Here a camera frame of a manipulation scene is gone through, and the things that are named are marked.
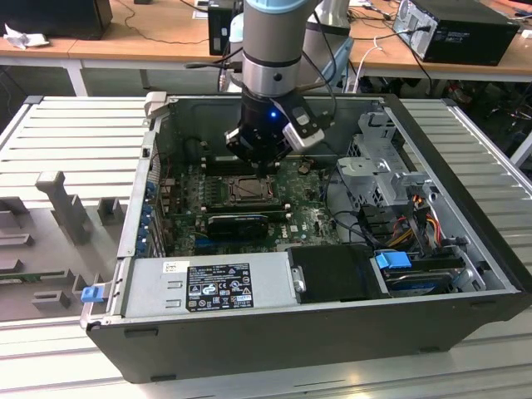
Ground CPU socket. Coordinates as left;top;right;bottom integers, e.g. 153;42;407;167
225;174;279;205

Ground white cable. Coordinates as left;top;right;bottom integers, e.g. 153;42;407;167
356;36;386;80

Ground metal socket cover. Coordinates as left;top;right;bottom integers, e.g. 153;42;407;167
226;175;278;204

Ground crumpled white paper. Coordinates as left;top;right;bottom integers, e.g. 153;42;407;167
2;22;51;51

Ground coloured wire bundle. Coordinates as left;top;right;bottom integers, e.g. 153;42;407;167
386;207;441;250

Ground grey case handle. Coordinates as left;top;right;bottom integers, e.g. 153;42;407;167
143;91;168;122

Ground black graphics card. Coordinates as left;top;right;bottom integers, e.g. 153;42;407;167
206;214;270;241

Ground grey power supply unit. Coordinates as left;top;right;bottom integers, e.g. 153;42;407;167
122;251;300;319

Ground black desktop computer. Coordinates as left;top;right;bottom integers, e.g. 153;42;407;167
392;0;521;67

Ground black RAM slots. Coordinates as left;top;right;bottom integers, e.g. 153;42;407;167
199;201;292;220
201;154;280;176

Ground large black box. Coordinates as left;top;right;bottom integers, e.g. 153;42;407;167
0;0;114;42

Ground black PC case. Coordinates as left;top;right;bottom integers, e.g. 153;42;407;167
78;91;532;386

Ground white metal frame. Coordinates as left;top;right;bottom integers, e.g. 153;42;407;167
510;135;532;167

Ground black computer tower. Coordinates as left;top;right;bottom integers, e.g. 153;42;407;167
207;0;244;57

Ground grey parts rack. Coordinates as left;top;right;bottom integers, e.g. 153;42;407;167
0;170;130;323

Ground silver metal drive cage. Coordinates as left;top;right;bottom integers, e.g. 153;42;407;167
334;110;441;209

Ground green motherboard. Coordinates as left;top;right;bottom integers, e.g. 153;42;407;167
160;160;346;257

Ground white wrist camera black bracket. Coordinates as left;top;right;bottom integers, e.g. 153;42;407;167
281;99;326;150

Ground wooden desk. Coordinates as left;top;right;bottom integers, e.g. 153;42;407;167
0;0;532;99

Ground pale blue teach pendant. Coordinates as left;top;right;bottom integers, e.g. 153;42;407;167
326;39;355;91

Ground hard disk in blue carrier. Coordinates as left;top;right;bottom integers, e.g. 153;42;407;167
373;249;458;298

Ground green RAM stick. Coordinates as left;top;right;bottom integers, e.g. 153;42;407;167
0;272;67;286

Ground silver CPU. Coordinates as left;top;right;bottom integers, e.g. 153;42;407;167
234;180;269;200

